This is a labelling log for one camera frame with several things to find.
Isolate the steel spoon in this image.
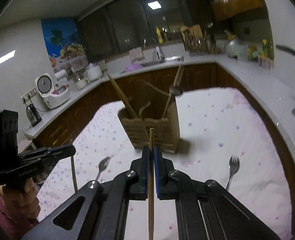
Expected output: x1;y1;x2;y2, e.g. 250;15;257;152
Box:
162;85;184;118

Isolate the dish rack with utensils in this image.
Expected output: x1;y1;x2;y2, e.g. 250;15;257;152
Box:
180;24;217;56

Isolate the person's left hand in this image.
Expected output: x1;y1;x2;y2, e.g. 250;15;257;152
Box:
0;178;41;220

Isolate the steel spork left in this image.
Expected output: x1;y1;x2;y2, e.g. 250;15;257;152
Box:
96;156;111;181

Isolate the steel spork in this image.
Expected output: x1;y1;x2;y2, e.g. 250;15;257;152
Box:
226;156;240;191
96;156;111;181

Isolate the steel spork right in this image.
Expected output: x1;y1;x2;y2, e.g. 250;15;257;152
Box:
226;156;240;191

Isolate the floral white tablecloth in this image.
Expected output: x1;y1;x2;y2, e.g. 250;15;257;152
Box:
37;88;292;239

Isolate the white rice cooker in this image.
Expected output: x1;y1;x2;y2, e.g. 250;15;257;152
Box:
35;73;70;109

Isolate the small white steel pot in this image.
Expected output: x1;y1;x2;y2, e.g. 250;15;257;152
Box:
73;75;89;90

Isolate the wooden utensil holder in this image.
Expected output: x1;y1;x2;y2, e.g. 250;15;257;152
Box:
118;80;180;153

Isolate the white round cooker pot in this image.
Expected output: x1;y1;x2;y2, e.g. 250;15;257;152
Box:
86;63;103;82

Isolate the tropical fruit poster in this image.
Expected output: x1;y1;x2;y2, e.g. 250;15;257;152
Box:
41;17;88;73

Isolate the purple basin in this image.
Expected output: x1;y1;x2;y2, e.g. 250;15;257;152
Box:
124;63;144;72

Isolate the grey dish towel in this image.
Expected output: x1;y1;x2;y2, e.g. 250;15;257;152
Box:
129;47;145;62

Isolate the steel mixing bowl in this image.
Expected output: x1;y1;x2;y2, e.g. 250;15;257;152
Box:
223;38;245;58

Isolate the green soda bottle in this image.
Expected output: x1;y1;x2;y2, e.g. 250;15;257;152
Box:
262;39;271;59

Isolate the yellow bottle on windowsill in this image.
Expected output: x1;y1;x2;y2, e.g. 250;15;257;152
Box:
156;26;164;44

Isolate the black wok with handle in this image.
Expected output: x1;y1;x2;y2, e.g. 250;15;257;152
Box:
275;44;295;57

